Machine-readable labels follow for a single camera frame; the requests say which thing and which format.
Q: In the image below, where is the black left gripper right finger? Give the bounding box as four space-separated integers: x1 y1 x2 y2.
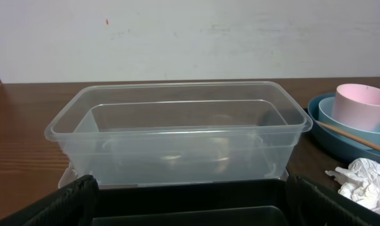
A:
285 176 380 226

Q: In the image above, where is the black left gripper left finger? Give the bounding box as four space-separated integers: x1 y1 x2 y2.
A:
0 175 99 226

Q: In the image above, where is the white napkin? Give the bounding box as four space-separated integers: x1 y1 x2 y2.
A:
325 158 380 215

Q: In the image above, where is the wooden chopstick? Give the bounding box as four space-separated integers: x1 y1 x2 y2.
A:
317 121 380 152

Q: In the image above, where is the pink plastic cup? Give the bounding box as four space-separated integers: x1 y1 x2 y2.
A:
332 83 380 131

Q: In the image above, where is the black plastic tray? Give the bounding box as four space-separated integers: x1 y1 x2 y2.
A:
92 176 295 226

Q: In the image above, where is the dark blue plate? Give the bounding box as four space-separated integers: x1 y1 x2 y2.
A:
305 93 380 163

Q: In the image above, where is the clear plastic bin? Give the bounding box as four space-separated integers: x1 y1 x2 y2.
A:
45 82 313 187

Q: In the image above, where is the light blue small bowl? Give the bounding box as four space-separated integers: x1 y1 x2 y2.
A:
318 97 380 146

